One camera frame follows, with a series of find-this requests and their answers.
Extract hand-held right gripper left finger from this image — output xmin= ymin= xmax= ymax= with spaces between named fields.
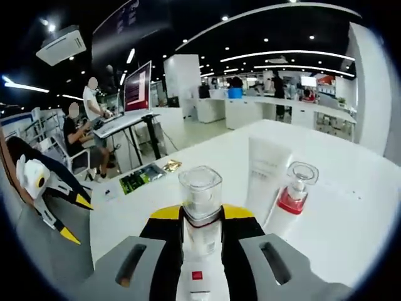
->
xmin=73 ymin=205 xmax=185 ymax=301

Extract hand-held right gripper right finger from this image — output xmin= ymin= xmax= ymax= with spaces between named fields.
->
xmin=220 ymin=203 xmax=353 ymax=301

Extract small white card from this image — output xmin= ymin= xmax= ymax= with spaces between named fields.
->
xmin=102 ymin=186 xmax=122 ymax=202

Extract red-collared white skincare bottle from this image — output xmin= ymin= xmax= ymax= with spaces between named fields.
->
xmin=262 ymin=161 xmax=320 ymax=236

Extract green packet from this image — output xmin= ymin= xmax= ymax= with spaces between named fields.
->
xmin=118 ymin=164 xmax=167 ymax=196

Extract white skincare tube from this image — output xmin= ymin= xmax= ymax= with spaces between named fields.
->
xmin=247 ymin=136 xmax=294 ymax=220

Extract white chair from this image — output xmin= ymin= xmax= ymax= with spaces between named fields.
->
xmin=66 ymin=147 xmax=98 ymax=178

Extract grey mesh chair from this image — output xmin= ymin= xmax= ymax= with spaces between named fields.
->
xmin=0 ymin=175 xmax=96 ymax=297

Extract white standing desk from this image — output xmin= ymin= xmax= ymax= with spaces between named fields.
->
xmin=93 ymin=109 xmax=164 ymax=162

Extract long white counter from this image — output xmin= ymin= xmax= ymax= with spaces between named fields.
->
xmin=184 ymin=95 xmax=358 ymax=142

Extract large computer monitor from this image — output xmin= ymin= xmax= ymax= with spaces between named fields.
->
xmin=123 ymin=60 xmax=154 ymax=113

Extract white ceiling air conditioner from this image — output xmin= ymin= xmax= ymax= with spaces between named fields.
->
xmin=35 ymin=24 xmax=88 ymax=66

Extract open cluttered shelf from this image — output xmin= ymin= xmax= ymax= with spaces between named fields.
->
xmin=315 ymin=111 xmax=357 ymax=139

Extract black hanging ceiling panel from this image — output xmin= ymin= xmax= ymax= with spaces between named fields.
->
xmin=92 ymin=0 xmax=172 ymax=75

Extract long ceiling light strip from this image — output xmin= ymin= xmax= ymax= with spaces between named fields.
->
xmin=220 ymin=49 xmax=357 ymax=63

